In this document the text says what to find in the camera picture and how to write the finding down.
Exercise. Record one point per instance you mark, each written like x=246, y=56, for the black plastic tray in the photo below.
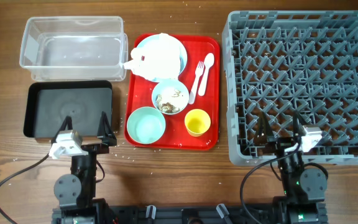
x=49, y=103

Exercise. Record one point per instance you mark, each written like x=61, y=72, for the light blue bowl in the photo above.
x=171, y=84

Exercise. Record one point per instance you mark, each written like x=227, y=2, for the white plastic fork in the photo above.
x=198, y=73

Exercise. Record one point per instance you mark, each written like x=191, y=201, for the white paper napkin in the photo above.
x=157, y=56

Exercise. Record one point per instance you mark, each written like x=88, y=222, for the yellow plastic cup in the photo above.
x=197, y=122

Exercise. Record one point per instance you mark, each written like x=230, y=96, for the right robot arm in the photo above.
x=304, y=184

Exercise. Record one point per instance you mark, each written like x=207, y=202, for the food scraps and rice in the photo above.
x=169, y=101

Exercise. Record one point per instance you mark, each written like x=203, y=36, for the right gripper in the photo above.
x=262, y=135

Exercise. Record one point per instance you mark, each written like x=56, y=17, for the white plastic spoon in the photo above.
x=208, y=63

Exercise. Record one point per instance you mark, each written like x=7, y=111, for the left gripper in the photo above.
x=104, y=133

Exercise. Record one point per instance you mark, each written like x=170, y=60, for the mint green bowl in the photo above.
x=146, y=125

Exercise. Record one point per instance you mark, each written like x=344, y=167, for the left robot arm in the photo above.
x=76, y=191

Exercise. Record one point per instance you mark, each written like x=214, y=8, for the grey dishwasher rack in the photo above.
x=281, y=62

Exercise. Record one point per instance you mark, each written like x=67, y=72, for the clear plastic bin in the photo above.
x=64, y=48

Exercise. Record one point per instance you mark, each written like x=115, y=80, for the red serving tray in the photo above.
x=176, y=136

